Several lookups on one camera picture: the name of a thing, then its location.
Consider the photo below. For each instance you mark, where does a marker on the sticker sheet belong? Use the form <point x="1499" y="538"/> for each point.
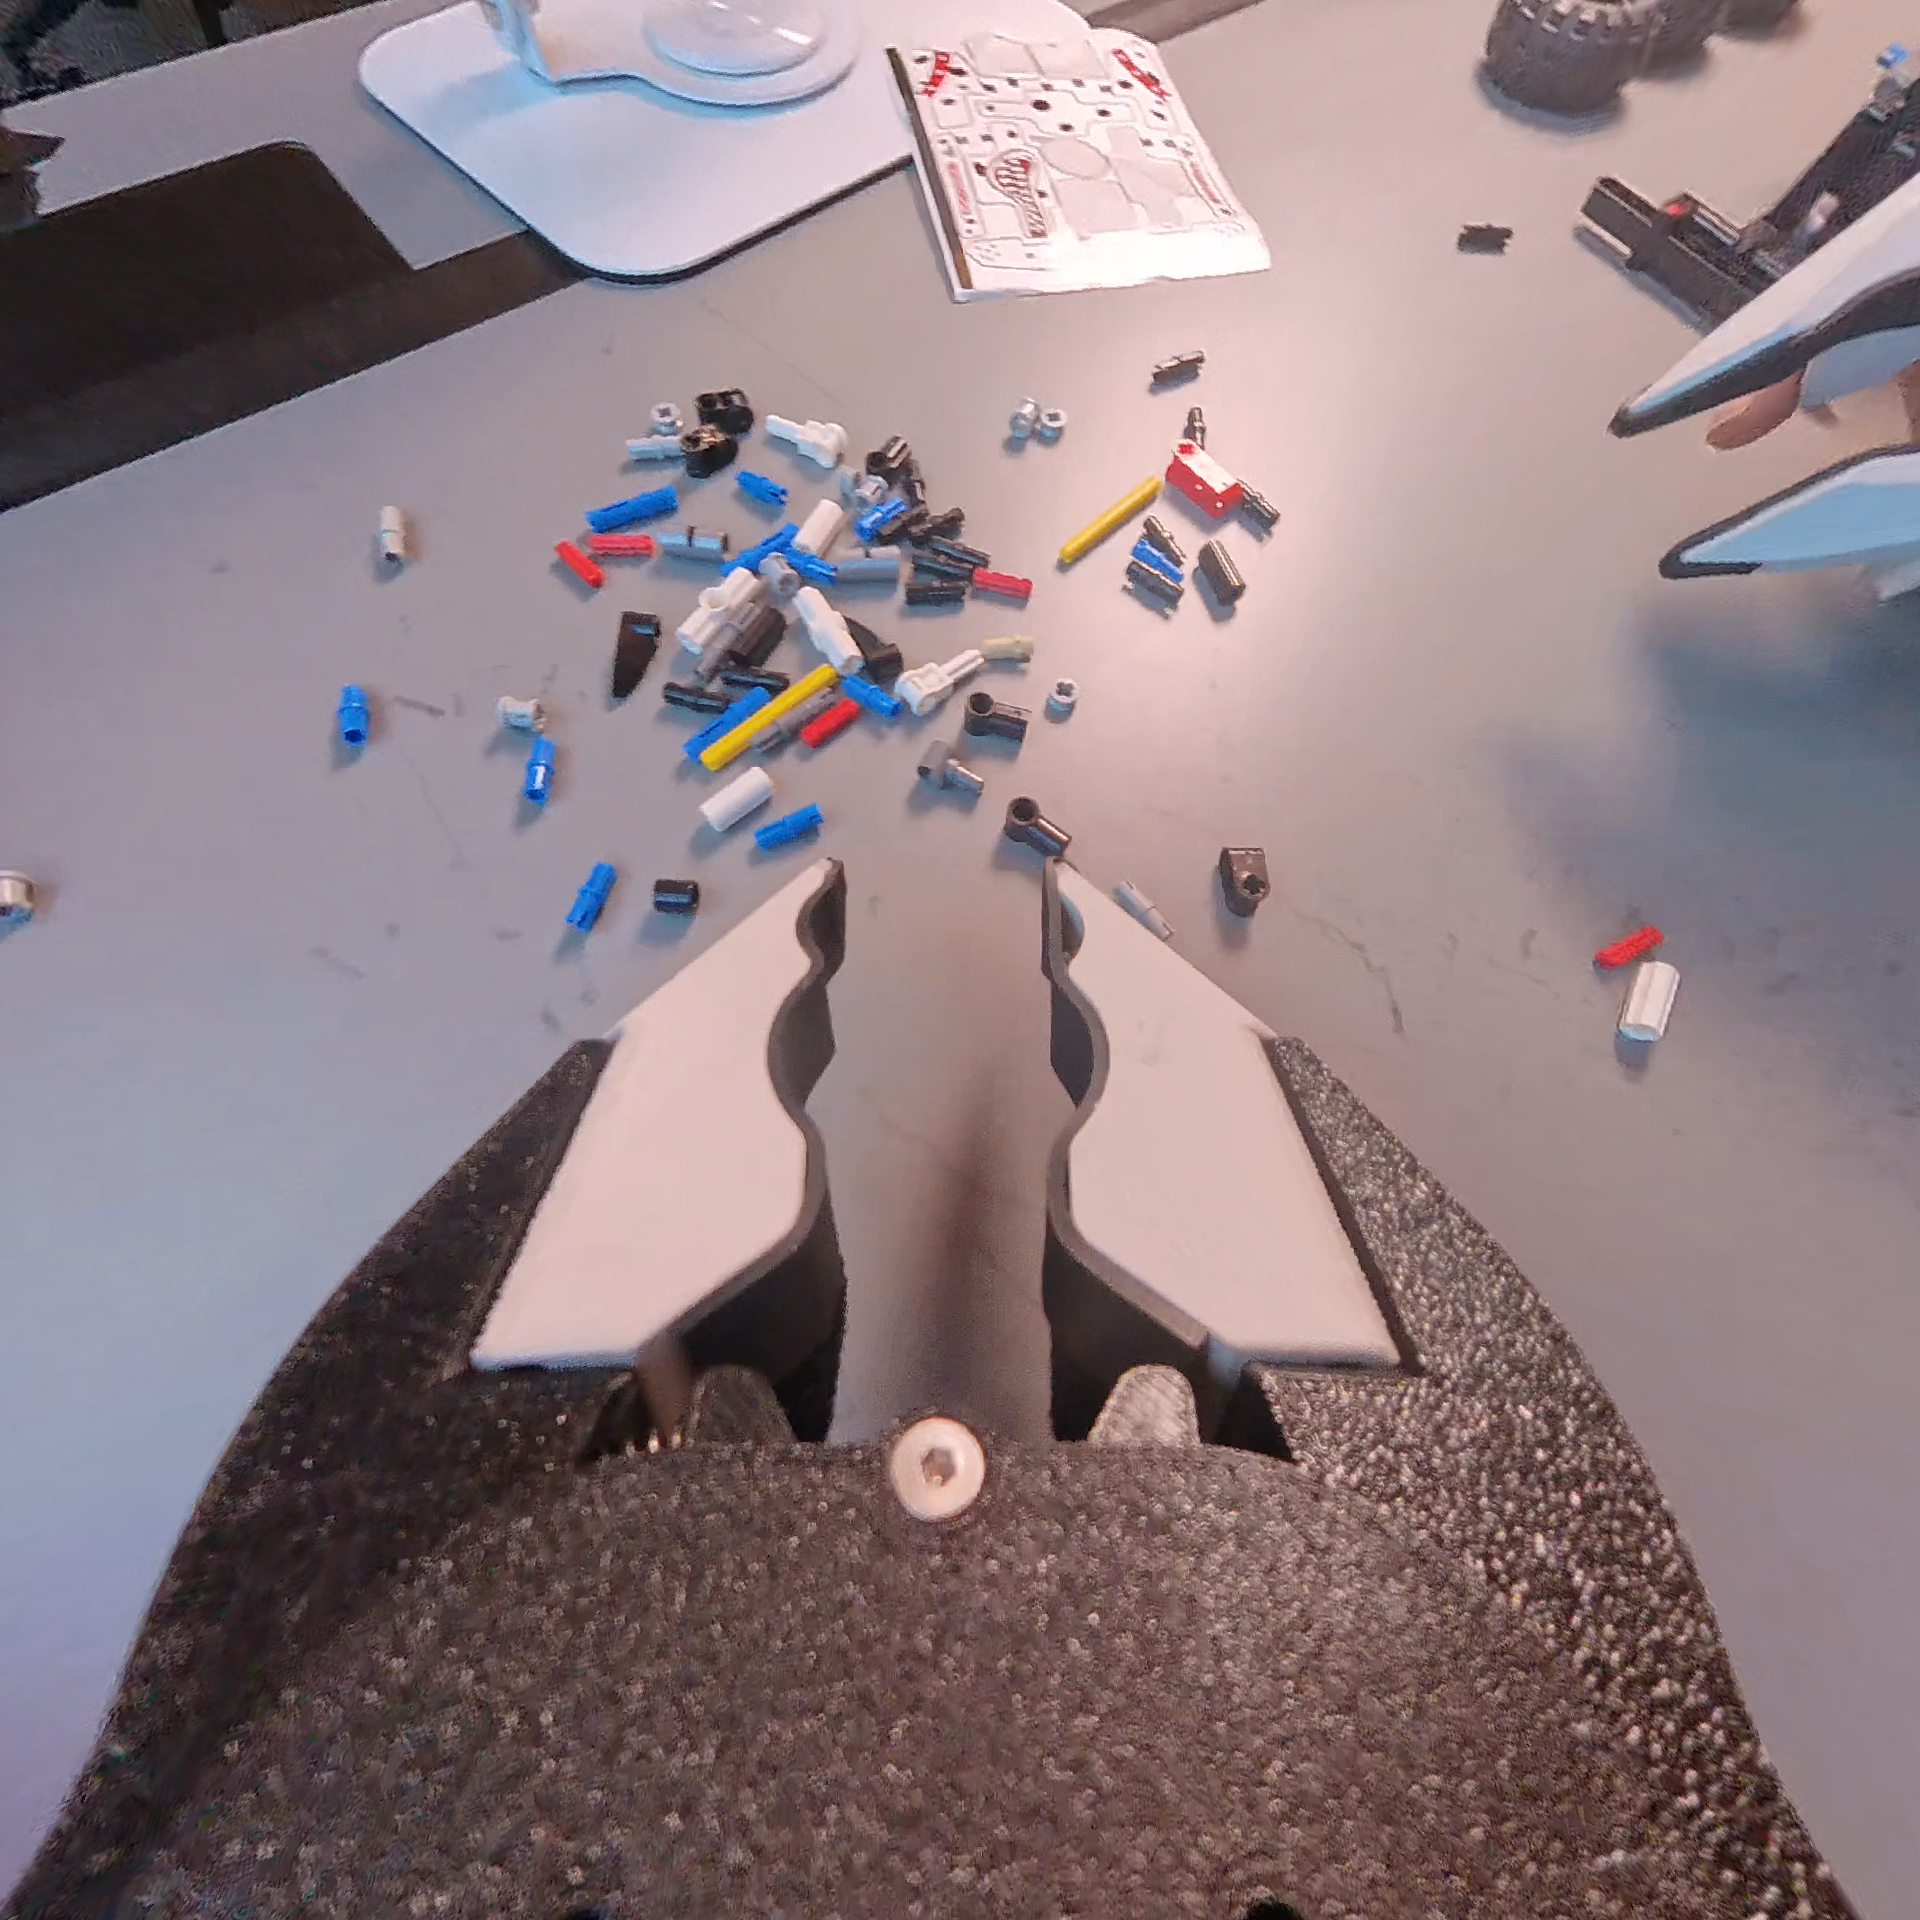
<point x="1066" y="164"/>

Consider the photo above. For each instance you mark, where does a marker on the light grey toy pin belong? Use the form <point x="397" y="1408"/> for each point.
<point x="392" y="534"/>
<point x="1141" y="900"/>

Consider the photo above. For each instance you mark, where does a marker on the grey desk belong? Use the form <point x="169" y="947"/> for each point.
<point x="1499" y="749"/>

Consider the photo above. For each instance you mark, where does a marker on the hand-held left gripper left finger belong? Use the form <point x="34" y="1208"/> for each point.
<point x="645" y="1201"/>

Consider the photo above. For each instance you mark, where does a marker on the black toy tyre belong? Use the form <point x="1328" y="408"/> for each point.
<point x="1565" y="46"/>
<point x="1726" y="17"/>

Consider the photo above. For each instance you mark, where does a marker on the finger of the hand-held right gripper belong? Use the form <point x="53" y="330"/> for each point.
<point x="1844" y="534"/>
<point x="1830" y="332"/>

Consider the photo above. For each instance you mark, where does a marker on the black toy pin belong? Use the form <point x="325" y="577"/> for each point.
<point x="1036" y="826"/>

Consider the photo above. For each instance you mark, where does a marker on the short black toy peg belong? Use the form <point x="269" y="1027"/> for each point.
<point x="1485" y="235"/>

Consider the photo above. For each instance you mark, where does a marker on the white black toy truck model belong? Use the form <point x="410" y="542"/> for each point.
<point x="1755" y="227"/>

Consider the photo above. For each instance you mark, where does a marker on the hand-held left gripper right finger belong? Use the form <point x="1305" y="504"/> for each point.
<point x="1230" y="1201"/>

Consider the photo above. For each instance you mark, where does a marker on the white toy sleeve piece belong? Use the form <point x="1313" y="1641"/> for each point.
<point x="1650" y="1000"/>

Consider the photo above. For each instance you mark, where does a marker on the blue toy pin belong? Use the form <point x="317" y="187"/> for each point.
<point x="593" y="894"/>
<point x="354" y="715"/>

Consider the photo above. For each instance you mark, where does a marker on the pile of small toy pieces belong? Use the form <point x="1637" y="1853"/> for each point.
<point x="770" y="715"/>

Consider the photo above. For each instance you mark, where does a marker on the dark grey toy connector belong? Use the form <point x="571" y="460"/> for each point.
<point x="955" y="774"/>

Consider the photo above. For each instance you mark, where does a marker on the black desk pad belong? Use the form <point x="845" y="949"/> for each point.
<point x="211" y="300"/>

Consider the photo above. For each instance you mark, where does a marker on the red toy pin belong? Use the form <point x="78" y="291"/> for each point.
<point x="1630" y="947"/>

